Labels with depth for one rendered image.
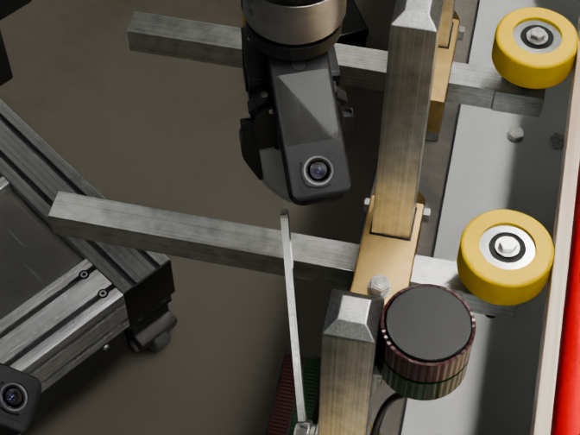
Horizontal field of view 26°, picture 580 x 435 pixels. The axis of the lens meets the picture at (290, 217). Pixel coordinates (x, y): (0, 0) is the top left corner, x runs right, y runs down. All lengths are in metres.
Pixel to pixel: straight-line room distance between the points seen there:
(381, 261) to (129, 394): 0.97
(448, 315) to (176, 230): 0.41
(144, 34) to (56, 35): 1.19
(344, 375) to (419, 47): 0.26
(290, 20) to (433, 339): 0.24
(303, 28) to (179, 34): 0.45
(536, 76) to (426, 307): 0.47
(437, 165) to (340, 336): 0.61
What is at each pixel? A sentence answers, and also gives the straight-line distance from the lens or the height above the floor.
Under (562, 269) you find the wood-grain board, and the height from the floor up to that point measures 0.90.
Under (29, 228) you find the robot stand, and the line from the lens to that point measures 1.97.
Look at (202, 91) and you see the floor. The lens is 2.38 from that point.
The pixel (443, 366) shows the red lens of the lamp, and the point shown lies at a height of 1.10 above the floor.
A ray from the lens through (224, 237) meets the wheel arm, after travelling 1.15.
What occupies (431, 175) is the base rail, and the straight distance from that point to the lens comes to 1.38.
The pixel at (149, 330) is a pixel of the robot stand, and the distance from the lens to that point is 2.01.
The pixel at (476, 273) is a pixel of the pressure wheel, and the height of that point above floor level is 0.90.
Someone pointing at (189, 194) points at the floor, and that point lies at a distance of 2.23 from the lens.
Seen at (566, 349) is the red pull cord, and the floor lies 1.64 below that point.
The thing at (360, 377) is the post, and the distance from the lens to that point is 0.84.
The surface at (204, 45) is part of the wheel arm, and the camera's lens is 1.32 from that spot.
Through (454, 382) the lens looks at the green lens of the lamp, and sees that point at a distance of 0.82.
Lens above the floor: 1.79
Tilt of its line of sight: 55 degrees down
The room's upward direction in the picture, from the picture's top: straight up
